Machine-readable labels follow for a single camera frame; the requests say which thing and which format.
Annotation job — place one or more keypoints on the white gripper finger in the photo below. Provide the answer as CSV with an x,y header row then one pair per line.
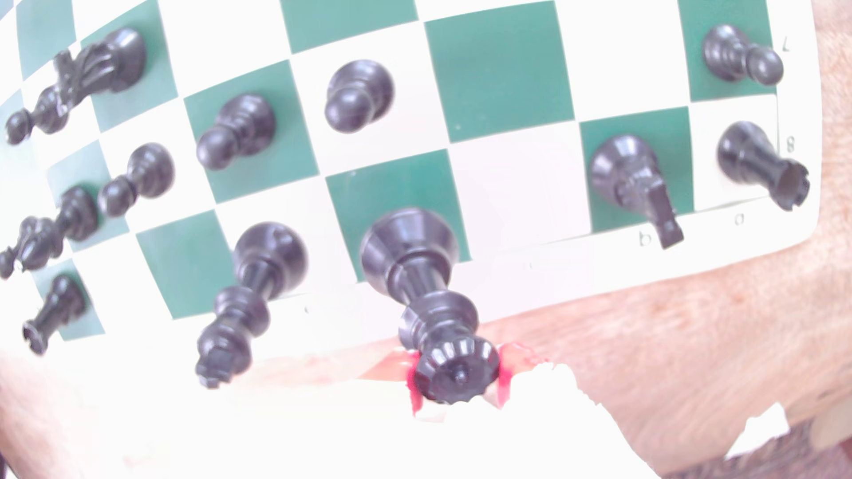
x,y
552,432
346,432

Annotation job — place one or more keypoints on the black queen chess piece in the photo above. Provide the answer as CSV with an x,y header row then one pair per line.
x,y
416,266

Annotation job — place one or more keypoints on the black king chess piece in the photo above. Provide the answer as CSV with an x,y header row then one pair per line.
x,y
263,259

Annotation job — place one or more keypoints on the green and white chess mat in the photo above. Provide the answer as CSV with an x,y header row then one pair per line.
x,y
519,193

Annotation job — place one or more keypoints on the black knight chess piece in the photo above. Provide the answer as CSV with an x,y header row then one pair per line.
x,y
106,63
629,176

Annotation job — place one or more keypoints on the black rook chess piece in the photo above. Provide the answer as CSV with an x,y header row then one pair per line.
x,y
60,306
752,156

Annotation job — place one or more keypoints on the black pawn chess piece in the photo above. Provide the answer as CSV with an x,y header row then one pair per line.
x,y
239,126
732,53
143,173
359,96
43,116

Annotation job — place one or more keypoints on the black bishop chess piece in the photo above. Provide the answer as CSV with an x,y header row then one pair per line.
x,y
76,213

